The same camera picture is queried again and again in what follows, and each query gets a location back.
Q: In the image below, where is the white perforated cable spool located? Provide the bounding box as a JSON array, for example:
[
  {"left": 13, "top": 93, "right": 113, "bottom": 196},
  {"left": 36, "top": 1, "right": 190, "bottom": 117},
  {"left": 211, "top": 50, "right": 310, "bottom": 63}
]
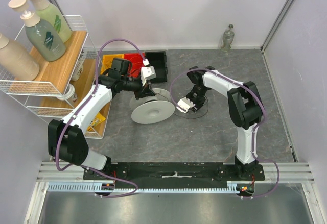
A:
[{"left": 129, "top": 88, "right": 175, "bottom": 125}]

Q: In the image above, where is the thin brown wire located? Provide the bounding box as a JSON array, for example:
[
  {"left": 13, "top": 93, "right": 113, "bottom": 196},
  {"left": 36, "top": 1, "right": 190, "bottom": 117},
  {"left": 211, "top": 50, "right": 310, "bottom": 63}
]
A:
[{"left": 153, "top": 92, "right": 209, "bottom": 120}]

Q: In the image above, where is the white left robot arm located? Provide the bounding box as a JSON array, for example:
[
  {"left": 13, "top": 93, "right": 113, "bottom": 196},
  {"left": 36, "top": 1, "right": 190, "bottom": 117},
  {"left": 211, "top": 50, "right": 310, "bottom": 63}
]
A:
[{"left": 48, "top": 58, "right": 156, "bottom": 180}]

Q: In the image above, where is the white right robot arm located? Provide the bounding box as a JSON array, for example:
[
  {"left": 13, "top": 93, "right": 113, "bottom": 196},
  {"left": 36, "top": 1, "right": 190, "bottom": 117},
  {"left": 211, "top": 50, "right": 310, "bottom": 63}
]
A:
[{"left": 178, "top": 66, "right": 265, "bottom": 180}]

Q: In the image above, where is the red parts bin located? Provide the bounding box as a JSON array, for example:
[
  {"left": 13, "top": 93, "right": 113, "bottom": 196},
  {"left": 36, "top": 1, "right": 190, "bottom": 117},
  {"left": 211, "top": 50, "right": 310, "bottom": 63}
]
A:
[{"left": 124, "top": 53, "right": 143, "bottom": 73}]

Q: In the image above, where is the black parts bin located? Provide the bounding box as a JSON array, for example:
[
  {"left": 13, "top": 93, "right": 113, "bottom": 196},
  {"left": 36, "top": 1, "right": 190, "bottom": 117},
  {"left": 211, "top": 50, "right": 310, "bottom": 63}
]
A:
[{"left": 145, "top": 51, "right": 168, "bottom": 83}]

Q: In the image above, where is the yellow snack packet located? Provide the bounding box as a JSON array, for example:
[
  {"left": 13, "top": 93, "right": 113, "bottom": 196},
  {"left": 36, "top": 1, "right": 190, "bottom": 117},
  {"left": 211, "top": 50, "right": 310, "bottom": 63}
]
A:
[{"left": 87, "top": 112, "right": 106, "bottom": 132}]

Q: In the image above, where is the yellow parts bin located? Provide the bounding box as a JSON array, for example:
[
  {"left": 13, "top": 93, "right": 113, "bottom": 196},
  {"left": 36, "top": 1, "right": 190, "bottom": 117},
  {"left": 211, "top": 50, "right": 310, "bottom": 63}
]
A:
[{"left": 101, "top": 54, "right": 124, "bottom": 74}]

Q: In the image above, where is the white yogurt cup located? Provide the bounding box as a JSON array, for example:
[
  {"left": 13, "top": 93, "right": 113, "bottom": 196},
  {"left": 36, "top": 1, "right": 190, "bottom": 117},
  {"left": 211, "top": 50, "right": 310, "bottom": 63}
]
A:
[{"left": 71, "top": 57, "right": 85, "bottom": 81}]

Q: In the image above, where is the clear glass bottle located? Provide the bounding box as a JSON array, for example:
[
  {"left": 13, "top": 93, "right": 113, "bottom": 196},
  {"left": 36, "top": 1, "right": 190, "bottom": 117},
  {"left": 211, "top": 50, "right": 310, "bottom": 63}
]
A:
[{"left": 221, "top": 24, "right": 235, "bottom": 52}]

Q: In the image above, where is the white paper cup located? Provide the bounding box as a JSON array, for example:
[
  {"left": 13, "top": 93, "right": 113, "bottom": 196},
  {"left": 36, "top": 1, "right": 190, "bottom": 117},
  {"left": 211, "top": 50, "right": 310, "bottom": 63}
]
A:
[{"left": 57, "top": 84, "right": 77, "bottom": 102}]

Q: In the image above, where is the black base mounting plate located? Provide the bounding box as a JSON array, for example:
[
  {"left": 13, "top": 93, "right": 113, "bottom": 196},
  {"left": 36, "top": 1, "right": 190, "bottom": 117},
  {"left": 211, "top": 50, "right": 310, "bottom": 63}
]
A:
[{"left": 83, "top": 161, "right": 265, "bottom": 183}]

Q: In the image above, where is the grey-green pump bottle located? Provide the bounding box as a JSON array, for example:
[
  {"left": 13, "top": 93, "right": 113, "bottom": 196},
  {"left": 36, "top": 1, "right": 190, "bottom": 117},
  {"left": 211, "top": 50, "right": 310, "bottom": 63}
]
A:
[{"left": 8, "top": 0, "right": 66, "bottom": 62}]

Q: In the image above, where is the beige pump bottle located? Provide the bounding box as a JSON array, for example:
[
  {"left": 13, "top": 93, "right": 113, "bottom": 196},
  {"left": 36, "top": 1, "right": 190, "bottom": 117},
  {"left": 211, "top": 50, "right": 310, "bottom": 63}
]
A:
[{"left": 1, "top": 34, "right": 40, "bottom": 81}]

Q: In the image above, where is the light green pump bottle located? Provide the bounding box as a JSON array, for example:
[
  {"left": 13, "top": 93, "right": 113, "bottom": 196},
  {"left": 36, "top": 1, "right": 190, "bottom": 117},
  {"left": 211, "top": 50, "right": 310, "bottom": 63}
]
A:
[{"left": 30, "top": 0, "right": 72, "bottom": 43}]

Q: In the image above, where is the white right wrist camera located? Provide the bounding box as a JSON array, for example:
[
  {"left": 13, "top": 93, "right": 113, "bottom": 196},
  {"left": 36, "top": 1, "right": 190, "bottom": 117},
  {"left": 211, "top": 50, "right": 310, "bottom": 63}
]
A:
[{"left": 176, "top": 97, "right": 195, "bottom": 114}]

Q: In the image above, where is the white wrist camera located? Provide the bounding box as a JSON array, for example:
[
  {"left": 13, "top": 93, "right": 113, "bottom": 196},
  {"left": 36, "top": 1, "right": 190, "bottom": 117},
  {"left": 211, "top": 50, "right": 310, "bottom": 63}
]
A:
[
  {"left": 176, "top": 97, "right": 195, "bottom": 114},
  {"left": 141, "top": 59, "right": 156, "bottom": 86}
]

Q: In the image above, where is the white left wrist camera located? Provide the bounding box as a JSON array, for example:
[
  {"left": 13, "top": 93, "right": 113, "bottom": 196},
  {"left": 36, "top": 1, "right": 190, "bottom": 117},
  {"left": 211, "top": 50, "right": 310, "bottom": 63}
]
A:
[{"left": 141, "top": 59, "right": 156, "bottom": 86}]

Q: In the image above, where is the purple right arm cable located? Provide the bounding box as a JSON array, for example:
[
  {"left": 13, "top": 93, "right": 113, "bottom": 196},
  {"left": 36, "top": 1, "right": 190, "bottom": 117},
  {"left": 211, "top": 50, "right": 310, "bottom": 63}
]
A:
[{"left": 169, "top": 68, "right": 281, "bottom": 201}]

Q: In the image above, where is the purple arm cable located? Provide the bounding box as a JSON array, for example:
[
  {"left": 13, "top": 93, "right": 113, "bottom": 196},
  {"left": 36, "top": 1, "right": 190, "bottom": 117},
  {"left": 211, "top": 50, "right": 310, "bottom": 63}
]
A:
[
  {"left": 169, "top": 68, "right": 281, "bottom": 201},
  {"left": 55, "top": 38, "right": 150, "bottom": 199}
]

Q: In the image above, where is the white wire wooden shelf rack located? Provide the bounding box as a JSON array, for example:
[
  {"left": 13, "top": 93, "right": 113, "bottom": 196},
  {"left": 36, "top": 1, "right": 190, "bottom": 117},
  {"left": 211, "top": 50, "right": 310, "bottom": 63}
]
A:
[{"left": 1, "top": 15, "right": 101, "bottom": 123}]

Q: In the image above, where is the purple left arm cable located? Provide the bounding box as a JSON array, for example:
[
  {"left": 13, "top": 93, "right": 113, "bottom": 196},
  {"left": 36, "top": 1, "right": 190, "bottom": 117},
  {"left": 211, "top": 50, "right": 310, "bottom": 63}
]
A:
[{"left": 55, "top": 38, "right": 150, "bottom": 199}]

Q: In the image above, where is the grey slotted cable duct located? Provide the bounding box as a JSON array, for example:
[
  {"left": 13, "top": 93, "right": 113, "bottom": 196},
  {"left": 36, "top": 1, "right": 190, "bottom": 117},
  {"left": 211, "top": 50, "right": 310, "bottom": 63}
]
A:
[{"left": 47, "top": 182, "right": 242, "bottom": 193}]

